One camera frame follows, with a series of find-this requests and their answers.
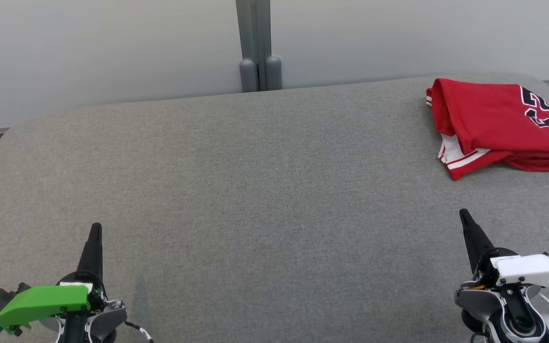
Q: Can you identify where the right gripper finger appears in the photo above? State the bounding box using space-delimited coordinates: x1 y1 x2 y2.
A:
459 208 498 275

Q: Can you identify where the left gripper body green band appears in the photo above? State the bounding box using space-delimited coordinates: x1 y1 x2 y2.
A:
0 271 128 337

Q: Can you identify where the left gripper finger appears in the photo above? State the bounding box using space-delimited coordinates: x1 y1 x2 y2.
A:
76 222 105 287

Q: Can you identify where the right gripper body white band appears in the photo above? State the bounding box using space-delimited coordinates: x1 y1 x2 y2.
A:
455 247 549 333

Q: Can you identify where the red shirt with white sleeves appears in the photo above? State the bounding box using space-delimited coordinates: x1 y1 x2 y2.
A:
426 79 549 182

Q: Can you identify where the black white striped cable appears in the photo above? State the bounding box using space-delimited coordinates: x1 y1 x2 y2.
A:
124 320 155 343

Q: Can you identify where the grey partition post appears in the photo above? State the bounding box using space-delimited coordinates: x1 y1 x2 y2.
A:
235 0 282 92

